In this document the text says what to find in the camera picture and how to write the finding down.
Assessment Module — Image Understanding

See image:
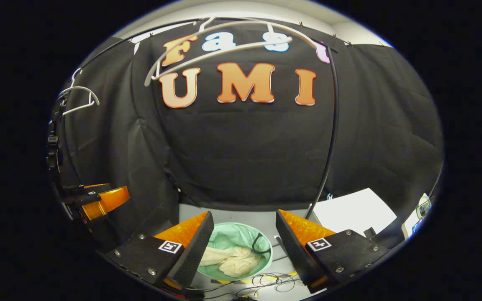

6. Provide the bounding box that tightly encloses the white clothes hanger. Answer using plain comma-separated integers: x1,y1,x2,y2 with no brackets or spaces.
144,17,329,87
57,67,100,117

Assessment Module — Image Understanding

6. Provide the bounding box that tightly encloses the black backdrop cloth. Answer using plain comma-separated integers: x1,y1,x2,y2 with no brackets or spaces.
51,19,444,251

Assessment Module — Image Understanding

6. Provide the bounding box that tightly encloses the cream shirt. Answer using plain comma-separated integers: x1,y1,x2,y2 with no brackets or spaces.
199,246,264,278

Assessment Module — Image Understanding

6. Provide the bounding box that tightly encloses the black floor cable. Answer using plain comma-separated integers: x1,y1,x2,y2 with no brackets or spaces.
199,272,304,300

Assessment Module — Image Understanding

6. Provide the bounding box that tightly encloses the green laundry hamper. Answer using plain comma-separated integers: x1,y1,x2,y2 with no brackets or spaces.
196,222,273,281

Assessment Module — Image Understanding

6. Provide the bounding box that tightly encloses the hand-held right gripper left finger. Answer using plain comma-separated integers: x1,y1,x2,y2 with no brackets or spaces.
99,210,215,289

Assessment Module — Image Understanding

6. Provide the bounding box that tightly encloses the white device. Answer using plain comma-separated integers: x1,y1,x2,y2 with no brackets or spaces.
402,192,433,240

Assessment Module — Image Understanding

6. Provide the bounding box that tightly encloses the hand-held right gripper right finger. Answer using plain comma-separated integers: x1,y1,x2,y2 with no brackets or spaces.
275,209,390,293

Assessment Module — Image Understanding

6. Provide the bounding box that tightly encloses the white flat board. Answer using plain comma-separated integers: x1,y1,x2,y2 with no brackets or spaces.
310,188,397,235

